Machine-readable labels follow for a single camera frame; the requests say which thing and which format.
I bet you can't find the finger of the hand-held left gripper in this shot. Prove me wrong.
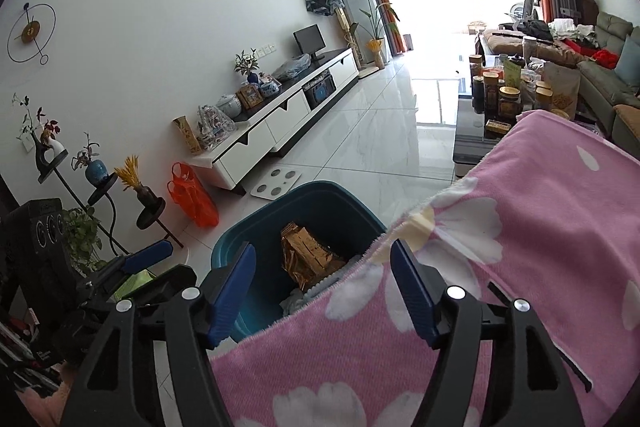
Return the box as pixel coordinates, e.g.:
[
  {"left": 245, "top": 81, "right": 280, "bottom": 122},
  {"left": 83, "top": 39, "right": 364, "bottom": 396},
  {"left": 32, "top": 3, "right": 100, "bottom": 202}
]
[
  {"left": 95, "top": 240, "right": 175, "bottom": 282},
  {"left": 131, "top": 264, "right": 199, "bottom": 313}
]

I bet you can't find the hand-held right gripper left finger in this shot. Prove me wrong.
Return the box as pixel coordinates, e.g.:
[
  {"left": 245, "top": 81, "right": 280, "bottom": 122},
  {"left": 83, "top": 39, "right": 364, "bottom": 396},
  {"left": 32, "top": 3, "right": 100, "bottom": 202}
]
[{"left": 60, "top": 242, "right": 258, "bottom": 427}]

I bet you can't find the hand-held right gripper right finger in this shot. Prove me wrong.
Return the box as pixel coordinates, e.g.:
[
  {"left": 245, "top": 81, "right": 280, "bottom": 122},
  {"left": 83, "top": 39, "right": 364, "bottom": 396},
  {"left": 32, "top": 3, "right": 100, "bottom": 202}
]
[{"left": 389, "top": 238, "right": 586, "bottom": 427}]

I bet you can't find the gold snack packet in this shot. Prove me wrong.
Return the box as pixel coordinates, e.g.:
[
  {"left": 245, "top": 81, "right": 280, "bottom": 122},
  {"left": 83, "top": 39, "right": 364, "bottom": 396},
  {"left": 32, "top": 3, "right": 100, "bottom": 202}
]
[{"left": 280, "top": 222, "right": 348, "bottom": 293}]

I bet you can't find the teal plastic bin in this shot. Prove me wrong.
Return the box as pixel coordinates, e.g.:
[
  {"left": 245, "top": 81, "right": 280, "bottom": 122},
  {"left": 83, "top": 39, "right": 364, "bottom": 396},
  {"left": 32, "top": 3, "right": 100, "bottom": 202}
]
[{"left": 210, "top": 181, "right": 388, "bottom": 343}]

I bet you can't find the person's left forearm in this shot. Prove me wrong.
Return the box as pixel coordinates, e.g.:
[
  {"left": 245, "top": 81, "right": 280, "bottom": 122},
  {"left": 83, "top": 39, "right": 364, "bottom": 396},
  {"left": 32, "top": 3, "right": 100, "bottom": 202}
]
[{"left": 15, "top": 372, "right": 76, "bottom": 427}]

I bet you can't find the light green stool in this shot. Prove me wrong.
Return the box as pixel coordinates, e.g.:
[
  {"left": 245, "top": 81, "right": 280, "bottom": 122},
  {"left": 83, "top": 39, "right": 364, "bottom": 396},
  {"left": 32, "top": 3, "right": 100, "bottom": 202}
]
[{"left": 112, "top": 269, "right": 156, "bottom": 303}]

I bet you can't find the black tiered plant stand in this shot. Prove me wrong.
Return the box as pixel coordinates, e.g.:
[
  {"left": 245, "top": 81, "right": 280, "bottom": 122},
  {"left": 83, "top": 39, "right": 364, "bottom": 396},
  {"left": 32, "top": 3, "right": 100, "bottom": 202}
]
[{"left": 37, "top": 152, "right": 185, "bottom": 258}]

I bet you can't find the green ivy plant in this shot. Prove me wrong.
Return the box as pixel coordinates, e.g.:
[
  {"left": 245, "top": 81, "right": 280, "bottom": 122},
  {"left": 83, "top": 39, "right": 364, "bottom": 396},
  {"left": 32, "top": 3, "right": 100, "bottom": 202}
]
[{"left": 62, "top": 207, "right": 108, "bottom": 275}]

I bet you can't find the dark vase with yellow wheat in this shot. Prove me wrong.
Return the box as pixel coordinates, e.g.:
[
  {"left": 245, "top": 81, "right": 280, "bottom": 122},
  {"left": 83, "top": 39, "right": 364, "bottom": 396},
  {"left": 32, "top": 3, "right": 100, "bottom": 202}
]
[{"left": 114, "top": 154, "right": 156, "bottom": 208}]

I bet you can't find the orange plastic bag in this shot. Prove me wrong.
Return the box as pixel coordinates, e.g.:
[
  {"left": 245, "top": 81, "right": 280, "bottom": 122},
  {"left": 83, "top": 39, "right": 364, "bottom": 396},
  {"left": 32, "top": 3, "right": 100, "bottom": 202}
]
[{"left": 167, "top": 162, "right": 220, "bottom": 228}]

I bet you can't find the leafy plant in teal vase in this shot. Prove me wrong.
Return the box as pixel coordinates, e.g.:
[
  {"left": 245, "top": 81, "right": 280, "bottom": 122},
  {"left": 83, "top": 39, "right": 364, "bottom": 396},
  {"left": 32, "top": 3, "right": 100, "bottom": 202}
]
[{"left": 71, "top": 133, "right": 108, "bottom": 186}]

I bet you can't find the white vase with red leaves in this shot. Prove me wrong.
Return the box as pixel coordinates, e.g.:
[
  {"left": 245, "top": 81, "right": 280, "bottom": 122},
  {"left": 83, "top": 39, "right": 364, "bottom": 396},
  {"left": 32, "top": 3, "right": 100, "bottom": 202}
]
[{"left": 12, "top": 93, "right": 68, "bottom": 170}]

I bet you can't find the pink floral blanket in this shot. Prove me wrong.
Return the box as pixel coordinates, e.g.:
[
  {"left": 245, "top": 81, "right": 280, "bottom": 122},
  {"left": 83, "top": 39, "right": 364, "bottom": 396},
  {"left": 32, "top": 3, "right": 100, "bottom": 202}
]
[{"left": 210, "top": 109, "right": 640, "bottom": 427}]

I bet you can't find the white bathroom scale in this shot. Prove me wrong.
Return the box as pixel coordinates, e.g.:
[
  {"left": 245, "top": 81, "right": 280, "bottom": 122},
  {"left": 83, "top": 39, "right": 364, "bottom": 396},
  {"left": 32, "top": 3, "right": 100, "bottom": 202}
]
[{"left": 249, "top": 167, "right": 303, "bottom": 200}]

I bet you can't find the tall yellow printed box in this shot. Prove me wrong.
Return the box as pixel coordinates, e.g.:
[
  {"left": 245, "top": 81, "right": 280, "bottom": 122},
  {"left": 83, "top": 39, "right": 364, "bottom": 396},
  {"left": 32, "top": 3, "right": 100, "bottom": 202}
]
[{"left": 173, "top": 116, "right": 203, "bottom": 156}]

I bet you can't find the clear plastic wrapped ornament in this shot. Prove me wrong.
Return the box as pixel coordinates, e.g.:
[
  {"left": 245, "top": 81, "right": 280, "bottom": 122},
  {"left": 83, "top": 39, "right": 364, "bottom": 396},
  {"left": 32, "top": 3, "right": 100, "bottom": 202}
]
[{"left": 197, "top": 104, "right": 236, "bottom": 142}]

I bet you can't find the black glass coffee table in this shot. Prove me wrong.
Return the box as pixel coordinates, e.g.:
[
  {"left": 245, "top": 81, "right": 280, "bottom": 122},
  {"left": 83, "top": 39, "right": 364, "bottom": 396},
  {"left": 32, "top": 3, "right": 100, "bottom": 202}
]
[{"left": 452, "top": 54, "right": 531, "bottom": 170}]

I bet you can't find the white porcelain jar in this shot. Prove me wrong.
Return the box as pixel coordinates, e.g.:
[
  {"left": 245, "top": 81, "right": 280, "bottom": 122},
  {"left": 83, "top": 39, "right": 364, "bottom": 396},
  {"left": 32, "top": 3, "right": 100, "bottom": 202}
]
[{"left": 217, "top": 94, "right": 242, "bottom": 118}]

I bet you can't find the white black TV cabinet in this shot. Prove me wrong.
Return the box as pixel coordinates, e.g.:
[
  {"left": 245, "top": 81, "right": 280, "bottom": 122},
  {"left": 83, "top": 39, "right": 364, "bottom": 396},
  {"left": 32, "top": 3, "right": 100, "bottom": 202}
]
[{"left": 187, "top": 47, "right": 361, "bottom": 196}]

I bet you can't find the small tree in blue vase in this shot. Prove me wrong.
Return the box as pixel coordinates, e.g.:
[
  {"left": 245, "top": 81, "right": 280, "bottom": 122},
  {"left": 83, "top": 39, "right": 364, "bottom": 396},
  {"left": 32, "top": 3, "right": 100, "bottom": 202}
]
[{"left": 235, "top": 49, "right": 261, "bottom": 85}]

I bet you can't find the group of jars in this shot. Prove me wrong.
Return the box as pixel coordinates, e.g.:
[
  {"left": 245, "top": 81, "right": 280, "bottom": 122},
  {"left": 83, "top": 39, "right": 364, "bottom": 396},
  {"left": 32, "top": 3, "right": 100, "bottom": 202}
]
[{"left": 469, "top": 36, "right": 583, "bottom": 140}]

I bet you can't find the plastic wrapped bundle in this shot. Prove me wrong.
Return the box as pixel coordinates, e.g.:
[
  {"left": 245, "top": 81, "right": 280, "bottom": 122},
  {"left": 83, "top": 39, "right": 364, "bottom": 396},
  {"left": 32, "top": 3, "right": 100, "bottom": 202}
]
[{"left": 272, "top": 54, "right": 311, "bottom": 82}]

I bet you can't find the tall leafy potted plant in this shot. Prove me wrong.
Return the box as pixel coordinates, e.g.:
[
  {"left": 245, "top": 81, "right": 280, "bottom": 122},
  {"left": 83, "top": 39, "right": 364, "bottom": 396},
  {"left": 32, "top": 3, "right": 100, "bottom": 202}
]
[{"left": 352, "top": 0, "right": 401, "bottom": 68}]

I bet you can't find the brown paper bag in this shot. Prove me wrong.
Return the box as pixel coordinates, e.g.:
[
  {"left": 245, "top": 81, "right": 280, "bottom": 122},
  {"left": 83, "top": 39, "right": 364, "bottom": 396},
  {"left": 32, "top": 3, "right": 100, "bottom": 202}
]
[{"left": 542, "top": 62, "right": 582, "bottom": 120}]

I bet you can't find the black monitor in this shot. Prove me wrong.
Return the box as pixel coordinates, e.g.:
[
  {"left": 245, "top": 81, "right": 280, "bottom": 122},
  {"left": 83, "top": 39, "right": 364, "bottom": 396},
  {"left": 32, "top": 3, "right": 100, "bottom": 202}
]
[{"left": 293, "top": 24, "right": 326, "bottom": 62}]

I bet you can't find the brown ottoman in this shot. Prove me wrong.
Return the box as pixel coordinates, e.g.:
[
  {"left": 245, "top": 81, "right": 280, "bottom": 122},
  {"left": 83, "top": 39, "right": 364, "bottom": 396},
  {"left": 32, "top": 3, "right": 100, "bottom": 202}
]
[{"left": 477, "top": 27, "right": 568, "bottom": 68}]

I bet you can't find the black bag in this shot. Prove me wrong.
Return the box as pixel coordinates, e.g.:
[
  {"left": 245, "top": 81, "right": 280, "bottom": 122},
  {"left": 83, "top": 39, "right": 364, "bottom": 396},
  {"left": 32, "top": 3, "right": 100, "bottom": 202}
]
[{"left": 515, "top": 19, "right": 555, "bottom": 42}]

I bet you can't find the white grey machine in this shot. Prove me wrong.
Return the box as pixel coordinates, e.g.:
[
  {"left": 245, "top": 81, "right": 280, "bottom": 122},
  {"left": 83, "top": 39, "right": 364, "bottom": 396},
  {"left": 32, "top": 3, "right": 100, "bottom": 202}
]
[{"left": 502, "top": 0, "right": 542, "bottom": 30}]

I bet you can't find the red cloth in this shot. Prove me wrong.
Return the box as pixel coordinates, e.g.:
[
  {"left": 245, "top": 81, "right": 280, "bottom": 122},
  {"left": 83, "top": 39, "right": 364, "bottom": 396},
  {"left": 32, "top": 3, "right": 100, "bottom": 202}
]
[{"left": 592, "top": 48, "right": 621, "bottom": 68}]

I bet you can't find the pile of clothes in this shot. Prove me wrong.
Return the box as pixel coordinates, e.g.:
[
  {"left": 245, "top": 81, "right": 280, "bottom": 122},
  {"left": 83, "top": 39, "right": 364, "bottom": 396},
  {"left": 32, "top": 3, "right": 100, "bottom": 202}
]
[{"left": 547, "top": 17, "right": 596, "bottom": 52}]

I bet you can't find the blue cushion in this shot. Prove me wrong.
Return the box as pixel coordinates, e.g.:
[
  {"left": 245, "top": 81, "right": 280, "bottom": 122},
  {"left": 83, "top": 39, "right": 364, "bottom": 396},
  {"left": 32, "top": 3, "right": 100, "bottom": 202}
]
[{"left": 615, "top": 34, "right": 640, "bottom": 88}]

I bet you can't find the wooden photo frame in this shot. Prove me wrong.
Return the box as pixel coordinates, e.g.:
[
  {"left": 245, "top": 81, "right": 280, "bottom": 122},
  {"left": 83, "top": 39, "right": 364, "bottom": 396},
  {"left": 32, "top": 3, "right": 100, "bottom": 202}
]
[{"left": 236, "top": 84, "right": 263, "bottom": 110}]

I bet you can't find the round black wall clock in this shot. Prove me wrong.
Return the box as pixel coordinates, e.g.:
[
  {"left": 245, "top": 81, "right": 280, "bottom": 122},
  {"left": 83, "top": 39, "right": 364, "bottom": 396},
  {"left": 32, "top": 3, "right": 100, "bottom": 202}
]
[{"left": 7, "top": 3, "right": 57, "bottom": 66}]

